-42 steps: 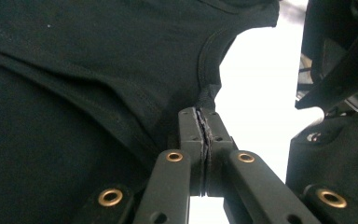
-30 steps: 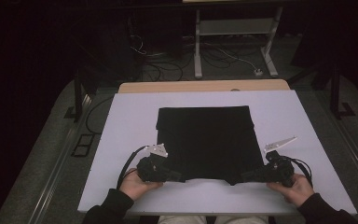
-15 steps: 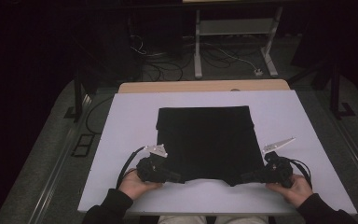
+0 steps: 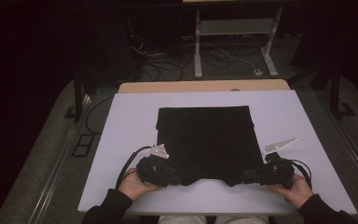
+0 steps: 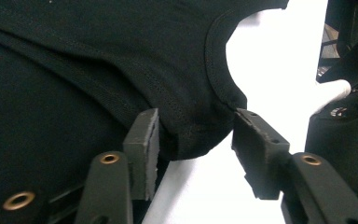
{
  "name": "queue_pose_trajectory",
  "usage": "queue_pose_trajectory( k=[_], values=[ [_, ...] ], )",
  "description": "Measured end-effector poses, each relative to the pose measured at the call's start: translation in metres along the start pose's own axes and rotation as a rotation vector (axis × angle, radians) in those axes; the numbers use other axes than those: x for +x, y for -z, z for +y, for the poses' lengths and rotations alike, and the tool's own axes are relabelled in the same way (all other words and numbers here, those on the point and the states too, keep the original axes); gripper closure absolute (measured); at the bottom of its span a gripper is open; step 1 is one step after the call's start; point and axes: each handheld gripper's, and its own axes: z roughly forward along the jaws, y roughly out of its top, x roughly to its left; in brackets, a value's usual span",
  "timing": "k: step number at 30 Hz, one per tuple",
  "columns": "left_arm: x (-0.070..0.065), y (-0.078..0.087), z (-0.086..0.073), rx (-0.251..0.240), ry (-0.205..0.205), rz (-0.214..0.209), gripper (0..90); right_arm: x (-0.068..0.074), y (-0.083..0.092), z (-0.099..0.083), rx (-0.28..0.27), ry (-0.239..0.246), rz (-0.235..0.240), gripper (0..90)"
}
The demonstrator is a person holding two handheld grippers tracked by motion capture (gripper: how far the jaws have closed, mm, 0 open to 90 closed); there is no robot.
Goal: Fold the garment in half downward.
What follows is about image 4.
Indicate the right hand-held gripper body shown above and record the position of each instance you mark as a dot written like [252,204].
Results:
[276,172]

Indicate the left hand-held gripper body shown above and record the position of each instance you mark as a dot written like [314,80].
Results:
[152,169]

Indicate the black tank top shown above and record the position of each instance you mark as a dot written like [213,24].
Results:
[208,143]

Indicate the person's left hand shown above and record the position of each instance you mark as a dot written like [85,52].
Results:
[133,186]

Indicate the person's right hand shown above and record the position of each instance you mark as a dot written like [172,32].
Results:
[296,193]

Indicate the white board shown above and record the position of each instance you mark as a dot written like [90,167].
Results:
[130,124]

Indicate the wooden table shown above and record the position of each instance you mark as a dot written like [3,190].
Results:
[155,86]

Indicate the black metal stand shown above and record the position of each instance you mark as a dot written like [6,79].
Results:
[78,93]
[335,93]

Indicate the white power plug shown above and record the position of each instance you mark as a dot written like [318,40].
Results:
[258,72]

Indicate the black floor socket frame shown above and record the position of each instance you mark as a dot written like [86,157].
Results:
[74,152]

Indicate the white metal desk frame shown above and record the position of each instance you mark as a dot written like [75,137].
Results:
[234,27]

